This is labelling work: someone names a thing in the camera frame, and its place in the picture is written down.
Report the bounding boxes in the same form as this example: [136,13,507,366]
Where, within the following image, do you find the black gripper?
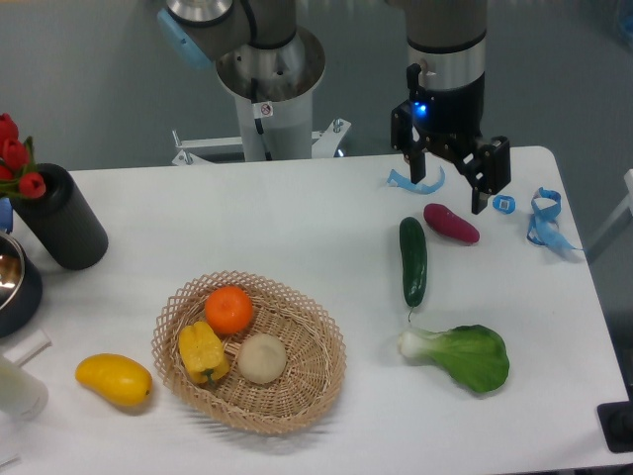
[391,63,510,215]

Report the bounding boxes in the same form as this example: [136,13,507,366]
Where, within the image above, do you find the yellow bell pepper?
[178,322,230,385]

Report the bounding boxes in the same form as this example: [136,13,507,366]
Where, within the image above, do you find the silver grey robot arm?
[157,1,511,213]

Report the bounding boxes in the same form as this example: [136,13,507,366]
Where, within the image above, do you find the woven wicker basket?
[151,271,346,434]

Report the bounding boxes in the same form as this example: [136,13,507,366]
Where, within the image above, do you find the purple sweet potato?
[423,203,480,244]

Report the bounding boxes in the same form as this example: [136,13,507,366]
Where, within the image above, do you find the curved blue tape strip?
[386,167,446,195]

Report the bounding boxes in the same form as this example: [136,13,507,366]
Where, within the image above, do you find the small blue tape roll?
[493,195,516,215]

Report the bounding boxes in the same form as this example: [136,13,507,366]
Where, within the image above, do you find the dark green cucumber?
[400,217,428,309]

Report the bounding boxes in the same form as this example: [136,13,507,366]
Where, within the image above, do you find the tangled blue tape ribbon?
[526,187,582,251]

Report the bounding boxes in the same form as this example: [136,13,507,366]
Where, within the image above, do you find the green bok choy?
[397,325,510,394]

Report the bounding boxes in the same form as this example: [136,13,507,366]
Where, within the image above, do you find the orange fruit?
[205,286,254,334]

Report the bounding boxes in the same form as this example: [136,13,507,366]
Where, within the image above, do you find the beige round bun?
[237,333,287,384]

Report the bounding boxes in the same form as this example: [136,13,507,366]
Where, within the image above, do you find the black device at table edge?
[597,401,633,453]

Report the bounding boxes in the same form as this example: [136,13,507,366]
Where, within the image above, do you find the yellow mango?
[75,353,152,407]

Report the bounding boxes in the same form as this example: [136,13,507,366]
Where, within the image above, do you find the black cylindrical vase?
[11,163,109,270]

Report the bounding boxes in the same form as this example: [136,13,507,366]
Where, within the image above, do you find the red artificial tulips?
[1,113,46,200]

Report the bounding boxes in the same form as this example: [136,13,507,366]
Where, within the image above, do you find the steel bowl dark exterior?
[0,233,43,337]

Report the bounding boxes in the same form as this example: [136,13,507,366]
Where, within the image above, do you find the white flat block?
[1,330,51,366]

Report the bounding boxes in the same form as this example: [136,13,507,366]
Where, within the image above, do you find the translucent white plastic cup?
[0,355,48,421]

